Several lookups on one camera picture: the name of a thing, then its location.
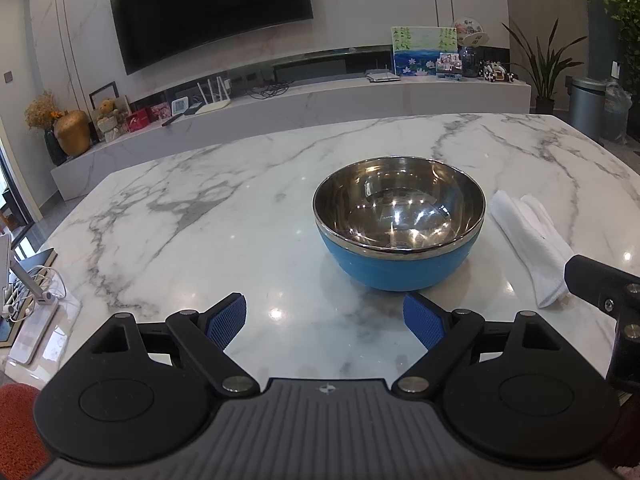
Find tall leafy plant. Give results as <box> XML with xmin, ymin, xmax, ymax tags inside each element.
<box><xmin>602</xmin><ymin>0</ymin><xmax>640</xmax><ymax>128</ymax></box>

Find white tablet stand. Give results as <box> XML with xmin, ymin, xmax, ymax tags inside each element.
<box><xmin>0</xmin><ymin>232</ymin><xmax>67</xmax><ymax>366</ymax></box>

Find framed certificate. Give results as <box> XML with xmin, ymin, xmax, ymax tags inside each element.
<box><xmin>88</xmin><ymin>81</ymin><xmax>120</xmax><ymax>111</ymax></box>

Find lotus pond painting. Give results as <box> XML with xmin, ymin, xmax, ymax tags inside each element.
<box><xmin>391</xmin><ymin>25</ymin><xmax>457</xmax><ymax>77</ymax></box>

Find black and white toy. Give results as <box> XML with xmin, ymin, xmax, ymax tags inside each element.
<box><xmin>478</xmin><ymin>60</ymin><xmax>516</xmax><ymax>84</ymax></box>

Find dried flower bunch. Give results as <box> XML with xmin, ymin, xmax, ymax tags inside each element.
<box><xmin>24</xmin><ymin>90</ymin><xmax>64</xmax><ymax>131</ymax></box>

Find dark flat board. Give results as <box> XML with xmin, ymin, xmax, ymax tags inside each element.
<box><xmin>19</xmin><ymin>247</ymin><xmax>59</xmax><ymax>274</ymax></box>

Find clear plastic bag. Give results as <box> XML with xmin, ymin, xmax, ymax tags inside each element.
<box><xmin>602</xmin><ymin>80</ymin><xmax>634</xmax><ymax>144</ymax></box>

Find black cables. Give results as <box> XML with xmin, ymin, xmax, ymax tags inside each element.
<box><xmin>247</xmin><ymin>82</ymin><xmax>291</xmax><ymax>100</ymax></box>

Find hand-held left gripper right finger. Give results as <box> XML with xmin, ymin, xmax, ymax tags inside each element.
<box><xmin>391</xmin><ymin>291</ymin><xmax>562</xmax><ymax>398</ymax></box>

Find potted long-leaf plant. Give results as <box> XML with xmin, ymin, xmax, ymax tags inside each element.
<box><xmin>502</xmin><ymin>17</ymin><xmax>589</xmax><ymax>115</ymax></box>

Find photo cube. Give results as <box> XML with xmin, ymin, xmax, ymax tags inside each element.
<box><xmin>435</xmin><ymin>52</ymin><xmax>464</xmax><ymax>82</ymax></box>

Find blue steel bowl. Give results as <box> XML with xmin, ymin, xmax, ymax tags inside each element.
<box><xmin>312</xmin><ymin>156</ymin><xmax>487</xmax><ymax>292</ymax></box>

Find round decorated fan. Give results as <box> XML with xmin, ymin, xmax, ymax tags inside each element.
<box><xmin>452</xmin><ymin>16</ymin><xmax>490</xmax><ymax>50</ymax></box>

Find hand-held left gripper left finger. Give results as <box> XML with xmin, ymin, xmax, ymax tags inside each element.
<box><xmin>91</xmin><ymin>291</ymin><xmax>262</xmax><ymax>398</ymax></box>

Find dark glass jar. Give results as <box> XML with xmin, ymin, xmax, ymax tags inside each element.
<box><xmin>460</xmin><ymin>46</ymin><xmax>481</xmax><ymax>79</ymax></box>

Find black wall television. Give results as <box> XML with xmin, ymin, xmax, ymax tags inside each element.
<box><xmin>108</xmin><ymin>0</ymin><xmax>315</xmax><ymax>76</ymax></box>

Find grey trash bin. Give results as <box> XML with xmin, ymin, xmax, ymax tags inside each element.
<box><xmin>567</xmin><ymin>76</ymin><xmax>609</xmax><ymax>141</ymax></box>

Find teddy bear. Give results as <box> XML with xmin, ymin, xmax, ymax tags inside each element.
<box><xmin>94</xmin><ymin>99</ymin><xmax>126</xmax><ymax>142</ymax></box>

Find white cloth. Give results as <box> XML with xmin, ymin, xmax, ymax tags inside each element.
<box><xmin>490</xmin><ymin>191</ymin><xmax>576</xmax><ymax>309</ymax></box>

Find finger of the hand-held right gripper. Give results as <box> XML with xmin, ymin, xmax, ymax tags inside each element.
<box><xmin>564</xmin><ymin>254</ymin><xmax>640</xmax><ymax>394</ymax></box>

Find dark vase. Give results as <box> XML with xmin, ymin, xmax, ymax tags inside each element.
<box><xmin>43</xmin><ymin>127</ymin><xmax>67</xmax><ymax>167</ymax></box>

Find white cable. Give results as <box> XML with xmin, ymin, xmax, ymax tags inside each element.
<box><xmin>19</xmin><ymin>264</ymin><xmax>67</xmax><ymax>322</ymax></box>

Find red box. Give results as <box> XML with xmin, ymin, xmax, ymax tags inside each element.
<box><xmin>124</xmin><ymin>110</ymin><xmax>151</xmax><ymax>134</ymax></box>

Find white router with antennas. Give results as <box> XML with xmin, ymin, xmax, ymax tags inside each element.
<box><xmin>187</xmin><ymin>80</ymin><xmax>232</xmax><ymax>116</ymax></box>

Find golden vase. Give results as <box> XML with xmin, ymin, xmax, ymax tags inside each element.
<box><xmin>53</xmin><ymin>109</ymin><xmax>92</xmax><ymax>157</ymax></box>

